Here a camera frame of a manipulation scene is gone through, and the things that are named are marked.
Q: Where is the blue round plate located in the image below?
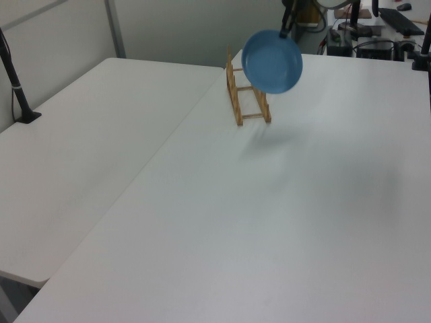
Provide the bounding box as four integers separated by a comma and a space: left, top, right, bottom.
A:
240, 29, 304, 96

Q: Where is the wooden plate rack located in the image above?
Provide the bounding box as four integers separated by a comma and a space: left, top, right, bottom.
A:
226, 44, 273, 127

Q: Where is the cardboard box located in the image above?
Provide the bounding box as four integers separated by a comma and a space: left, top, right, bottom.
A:
295, 3, 321, 27

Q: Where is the black electronics box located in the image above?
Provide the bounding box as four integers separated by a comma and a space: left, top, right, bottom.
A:
327, 28, 355, 57

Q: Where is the black stand with round base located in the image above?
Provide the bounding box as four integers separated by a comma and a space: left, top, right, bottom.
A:
337, 0, 372, 38

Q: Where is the brown wooden board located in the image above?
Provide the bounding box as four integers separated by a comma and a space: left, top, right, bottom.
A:
333, 7, 372, 20

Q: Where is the black flat device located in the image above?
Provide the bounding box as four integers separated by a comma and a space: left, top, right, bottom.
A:
356, 38, 395, 61

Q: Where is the black computer keyboard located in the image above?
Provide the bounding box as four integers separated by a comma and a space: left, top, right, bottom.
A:
378, 7, 426, 36

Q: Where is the grey hanging cable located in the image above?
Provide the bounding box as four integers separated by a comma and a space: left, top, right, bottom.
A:
314, 5, 330, 55

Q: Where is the black clamped camera pole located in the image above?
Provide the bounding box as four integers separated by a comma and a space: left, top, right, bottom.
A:
410, 23, 431, 72

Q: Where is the black camera pole, white tape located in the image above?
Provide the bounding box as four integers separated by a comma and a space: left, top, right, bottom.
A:
0, 26, 42, 124

